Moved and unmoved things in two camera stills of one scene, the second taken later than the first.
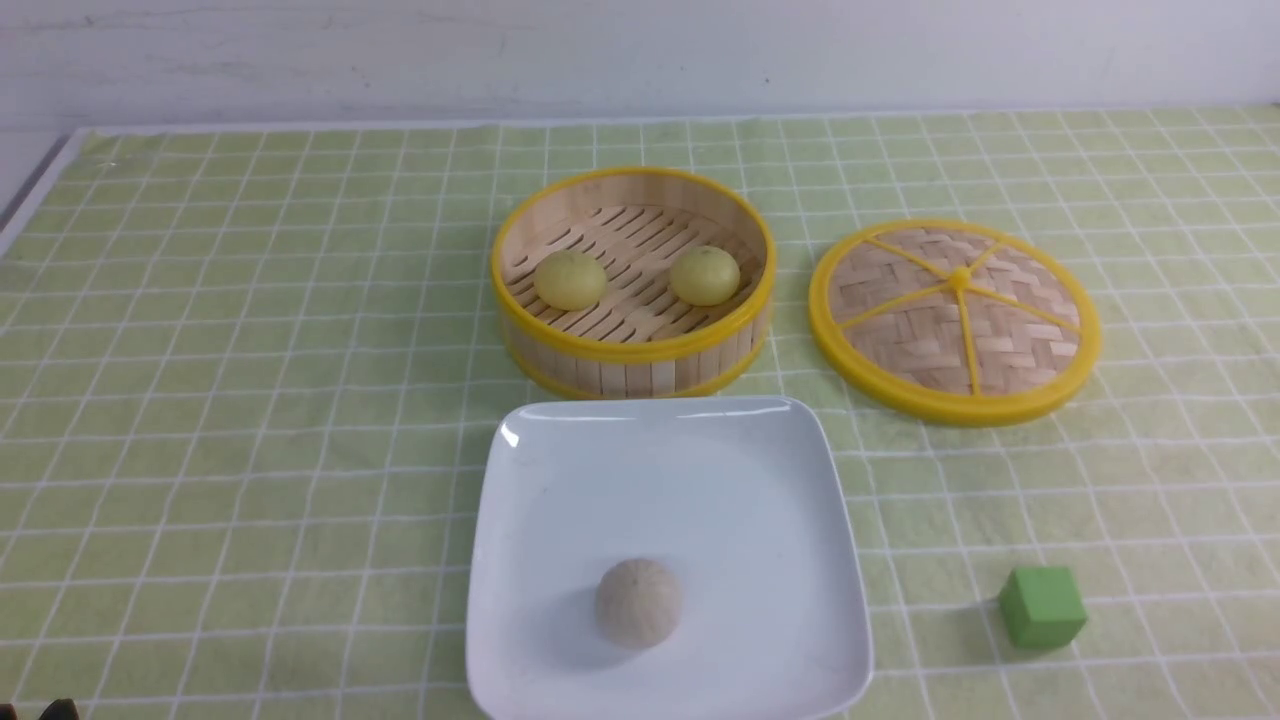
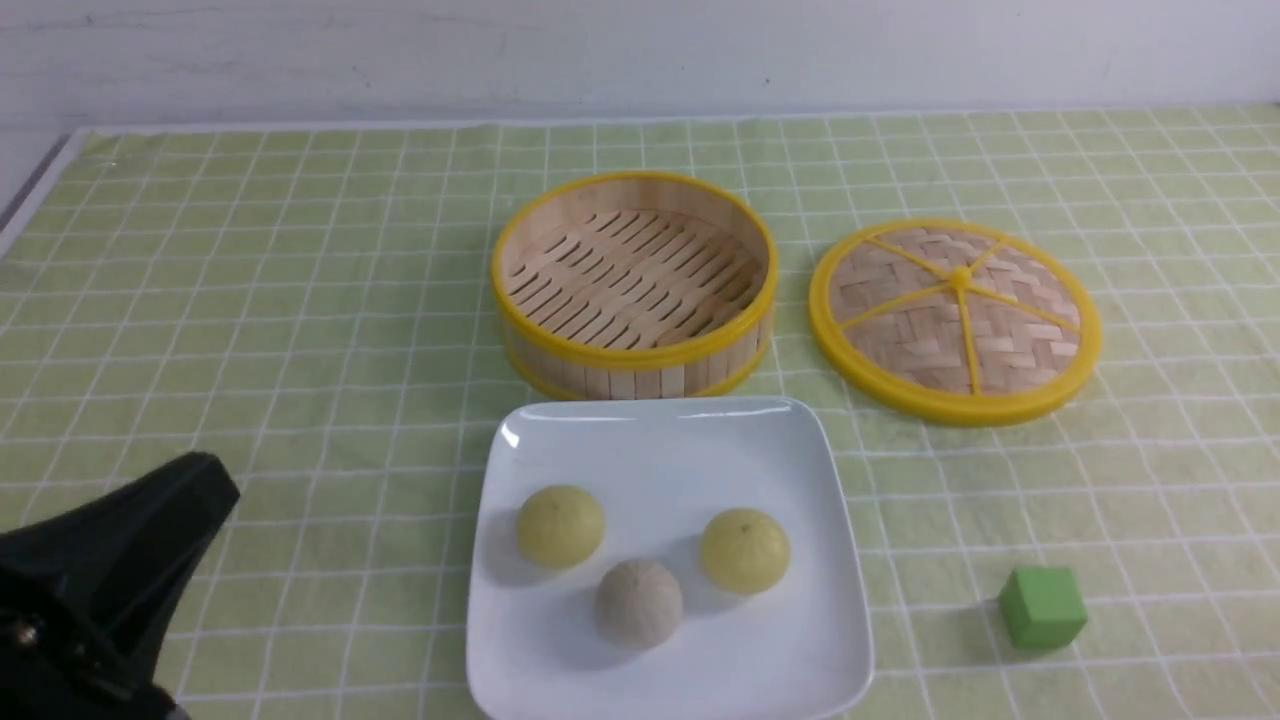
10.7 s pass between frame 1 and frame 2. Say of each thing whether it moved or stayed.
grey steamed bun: stayed
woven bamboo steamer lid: stayed
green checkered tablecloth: stayed
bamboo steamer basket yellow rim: stayed
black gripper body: moved
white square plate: stayed
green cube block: stayed
